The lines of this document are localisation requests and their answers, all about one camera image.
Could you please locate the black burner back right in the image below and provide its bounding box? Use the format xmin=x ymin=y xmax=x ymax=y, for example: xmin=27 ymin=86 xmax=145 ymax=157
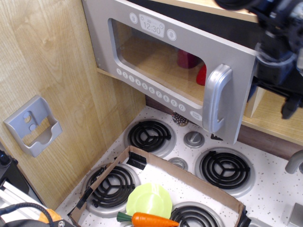
xmin=194 ymin=147 xmax=256 ymax=198

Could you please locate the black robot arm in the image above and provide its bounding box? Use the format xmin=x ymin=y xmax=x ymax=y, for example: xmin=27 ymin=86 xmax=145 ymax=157
xmin=216 ymin=0 xmax=303 ymax=119

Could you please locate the grey wall phone holder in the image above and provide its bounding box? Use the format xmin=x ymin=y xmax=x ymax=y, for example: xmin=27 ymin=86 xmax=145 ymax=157
xmin=4 ymin=95 xmax=62 ymax=157

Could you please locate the grey toy faucet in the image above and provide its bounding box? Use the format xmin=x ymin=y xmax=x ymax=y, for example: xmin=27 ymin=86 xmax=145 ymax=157
xmin=285 ymin=150 xmax=303 ymax=174

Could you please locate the light green toy plate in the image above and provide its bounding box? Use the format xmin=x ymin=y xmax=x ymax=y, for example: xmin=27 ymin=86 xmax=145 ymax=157
xmin=126 ymin=183 xmax=172 ymax=219

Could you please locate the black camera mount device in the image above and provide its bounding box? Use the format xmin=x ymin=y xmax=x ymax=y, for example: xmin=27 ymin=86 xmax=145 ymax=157
xmin=0 ymin=150 xmax=29 ymax=194

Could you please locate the orange toy spatula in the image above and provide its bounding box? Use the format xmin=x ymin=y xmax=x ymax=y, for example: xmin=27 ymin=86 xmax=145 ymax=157
xmin=211 ymin=133 xmax=223 ymax=141

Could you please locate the dark red toy vegetable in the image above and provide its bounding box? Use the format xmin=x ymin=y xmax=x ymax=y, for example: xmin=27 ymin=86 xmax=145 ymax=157
xmin=177 ymin=50 xmax=200 ymax=69

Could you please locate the black braided cable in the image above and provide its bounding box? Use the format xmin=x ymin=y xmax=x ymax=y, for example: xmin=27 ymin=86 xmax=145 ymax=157
xmin=0 ymin=202 xmax=54 ymax=227

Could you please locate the orange toy carrot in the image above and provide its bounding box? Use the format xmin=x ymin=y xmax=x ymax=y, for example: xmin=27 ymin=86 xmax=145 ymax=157
xmin=116 ymin=212 xmax=179 ymax=227

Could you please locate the silver microwave door handle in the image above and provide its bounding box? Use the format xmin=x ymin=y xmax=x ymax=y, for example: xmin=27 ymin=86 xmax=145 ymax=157
xmin=202 ymin=64 xmax=232 ymax=133

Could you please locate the black burner front left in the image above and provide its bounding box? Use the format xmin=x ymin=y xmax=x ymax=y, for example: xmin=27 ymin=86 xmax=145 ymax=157
xmin=86 ymin=164 xmax=141 ymax=218

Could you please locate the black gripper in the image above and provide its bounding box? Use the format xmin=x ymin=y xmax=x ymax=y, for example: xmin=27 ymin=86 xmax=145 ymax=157
xmin=248 ymin=54 xmax=303 ymax=119

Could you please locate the black burner front right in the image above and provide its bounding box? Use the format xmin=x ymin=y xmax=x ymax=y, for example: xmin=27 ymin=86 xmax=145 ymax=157
xmin=170 ymin=201 xmax=225 ymax=227

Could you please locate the grey stove knob lower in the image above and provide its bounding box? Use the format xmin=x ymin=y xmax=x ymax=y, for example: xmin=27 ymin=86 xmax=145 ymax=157
xmin=169 ymin=157 xmax=188 ymax=171

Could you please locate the toy metal strainer spoon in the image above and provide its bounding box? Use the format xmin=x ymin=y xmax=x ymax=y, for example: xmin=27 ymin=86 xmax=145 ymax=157
xmin=172 ymin=112 xmax=188 ymax=127

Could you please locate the red toy pepper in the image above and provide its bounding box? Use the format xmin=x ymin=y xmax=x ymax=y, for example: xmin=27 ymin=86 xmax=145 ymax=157
xmin=196 ymin=64 xmax=207 ymax=86

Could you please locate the grey stove knob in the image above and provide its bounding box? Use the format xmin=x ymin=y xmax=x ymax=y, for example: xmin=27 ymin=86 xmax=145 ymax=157
xmin=169 ymin=157 xmax=188 ymax=171
xmin=183 ymin=131 xmax=205 ymax=148

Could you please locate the brown cardboard tray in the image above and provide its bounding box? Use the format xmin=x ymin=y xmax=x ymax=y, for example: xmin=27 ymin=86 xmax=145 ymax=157
xmin=67 ymin=145 xmax=251 ymax=227

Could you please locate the grey toy microwave door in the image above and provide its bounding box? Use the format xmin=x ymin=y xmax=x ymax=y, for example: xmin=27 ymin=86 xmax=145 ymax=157
xmin=83 ymin=0 xmax=255 ymax=143

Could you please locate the grey stove knob upper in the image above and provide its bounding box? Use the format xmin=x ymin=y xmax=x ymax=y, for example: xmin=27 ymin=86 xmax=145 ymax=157
xmin=183 ymin=131 xmax=205 ymax=148

